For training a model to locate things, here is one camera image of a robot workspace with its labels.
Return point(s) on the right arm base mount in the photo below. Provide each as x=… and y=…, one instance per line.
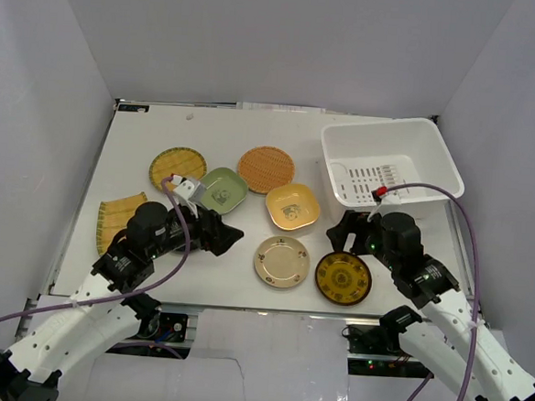
x=371, y=352

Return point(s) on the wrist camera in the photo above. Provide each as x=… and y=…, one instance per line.
x=188, y=191
x=384, y=195

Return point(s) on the dark gold-patterned round plate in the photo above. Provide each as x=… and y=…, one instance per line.
x=343, y=279

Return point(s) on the white plastic bin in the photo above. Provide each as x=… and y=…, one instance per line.
x=362, y=156

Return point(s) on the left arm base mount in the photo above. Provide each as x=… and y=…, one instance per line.
x=161, y=333

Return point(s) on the rectangular bamboo tray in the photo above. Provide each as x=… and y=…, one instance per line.
x=112, y=217

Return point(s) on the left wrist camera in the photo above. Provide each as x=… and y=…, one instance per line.
x=188, y=191

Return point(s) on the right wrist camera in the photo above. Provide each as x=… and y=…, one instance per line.
x=384, y=195

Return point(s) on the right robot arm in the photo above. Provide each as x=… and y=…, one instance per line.
x=439, y=327

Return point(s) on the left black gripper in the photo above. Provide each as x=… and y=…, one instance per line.
x=207, y=229

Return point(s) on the round orange woven plate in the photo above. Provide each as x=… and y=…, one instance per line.
x=265, y=168

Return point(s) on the green square plate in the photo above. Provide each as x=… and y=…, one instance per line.
x=224, y=190

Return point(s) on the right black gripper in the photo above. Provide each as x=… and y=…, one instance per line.
x=353, y=222

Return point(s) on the round green-rimmed bamboo plate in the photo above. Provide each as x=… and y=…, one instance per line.
x=183, y=161

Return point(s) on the yellow square plate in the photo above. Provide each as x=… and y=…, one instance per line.
x=292, y=206

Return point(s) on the cream floral round plate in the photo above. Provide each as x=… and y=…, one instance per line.
x=282, y=262

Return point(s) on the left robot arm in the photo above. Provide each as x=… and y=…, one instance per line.
x=106, y=308

